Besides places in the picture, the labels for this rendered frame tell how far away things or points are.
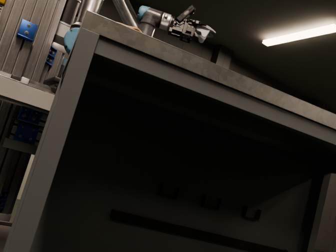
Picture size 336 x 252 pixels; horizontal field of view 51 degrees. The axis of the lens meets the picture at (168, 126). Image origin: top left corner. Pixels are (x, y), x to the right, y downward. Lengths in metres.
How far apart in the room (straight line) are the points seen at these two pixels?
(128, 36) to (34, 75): 1.10
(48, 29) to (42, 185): 1.26
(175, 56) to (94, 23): 0.19
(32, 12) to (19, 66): 0.27
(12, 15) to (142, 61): 1.16
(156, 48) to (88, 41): 0.15
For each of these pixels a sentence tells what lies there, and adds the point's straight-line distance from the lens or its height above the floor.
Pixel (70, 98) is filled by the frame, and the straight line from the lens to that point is 0.74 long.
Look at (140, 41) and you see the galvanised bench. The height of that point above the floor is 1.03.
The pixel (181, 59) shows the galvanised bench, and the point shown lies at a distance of 0.82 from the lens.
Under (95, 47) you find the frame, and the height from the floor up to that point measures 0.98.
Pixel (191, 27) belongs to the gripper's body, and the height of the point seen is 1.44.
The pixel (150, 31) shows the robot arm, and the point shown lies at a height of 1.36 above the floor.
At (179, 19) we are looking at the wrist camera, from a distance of 1.68.
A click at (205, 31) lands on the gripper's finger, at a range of 1.67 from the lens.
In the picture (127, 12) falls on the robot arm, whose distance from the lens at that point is 1.79.
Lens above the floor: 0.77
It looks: 7 degrees up
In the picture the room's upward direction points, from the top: 16 degrees clockwise
